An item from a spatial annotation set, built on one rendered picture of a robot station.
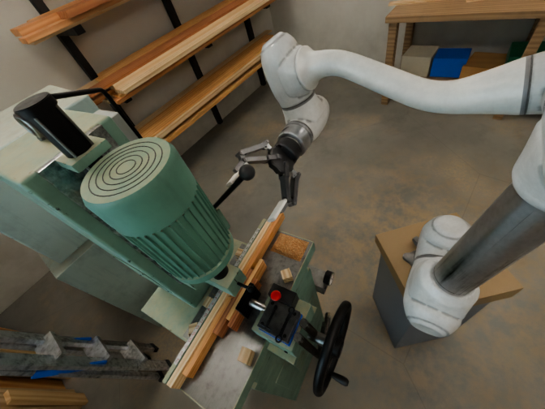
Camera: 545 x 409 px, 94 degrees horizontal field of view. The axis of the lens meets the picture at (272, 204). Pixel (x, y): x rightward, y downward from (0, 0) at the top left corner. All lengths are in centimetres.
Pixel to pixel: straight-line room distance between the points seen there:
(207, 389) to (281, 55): 92
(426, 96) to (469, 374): 150
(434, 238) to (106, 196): 90
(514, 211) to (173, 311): 108
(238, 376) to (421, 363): 115
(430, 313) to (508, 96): 56
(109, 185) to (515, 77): 71
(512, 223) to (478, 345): 135
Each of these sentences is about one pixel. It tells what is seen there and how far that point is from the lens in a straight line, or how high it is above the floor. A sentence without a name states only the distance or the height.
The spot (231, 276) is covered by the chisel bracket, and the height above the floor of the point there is 107.
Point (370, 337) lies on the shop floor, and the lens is 178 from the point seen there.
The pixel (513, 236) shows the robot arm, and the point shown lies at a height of 126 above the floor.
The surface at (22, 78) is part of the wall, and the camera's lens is 279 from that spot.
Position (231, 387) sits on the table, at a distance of 90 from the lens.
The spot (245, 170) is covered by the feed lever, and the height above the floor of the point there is 140.
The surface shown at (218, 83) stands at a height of 63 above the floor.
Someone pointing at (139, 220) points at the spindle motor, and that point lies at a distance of 48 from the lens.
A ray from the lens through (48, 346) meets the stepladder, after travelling 160.
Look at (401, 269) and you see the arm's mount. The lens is 120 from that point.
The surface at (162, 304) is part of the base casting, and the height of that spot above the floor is 80.
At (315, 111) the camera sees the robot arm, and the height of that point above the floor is 134.
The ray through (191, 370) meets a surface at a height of 93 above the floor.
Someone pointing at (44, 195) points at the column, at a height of 148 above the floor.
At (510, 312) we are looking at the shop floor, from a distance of 203.
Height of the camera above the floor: 174
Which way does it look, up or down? 49 degrees down
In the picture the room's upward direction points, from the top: 20 degrees counter-clockwise
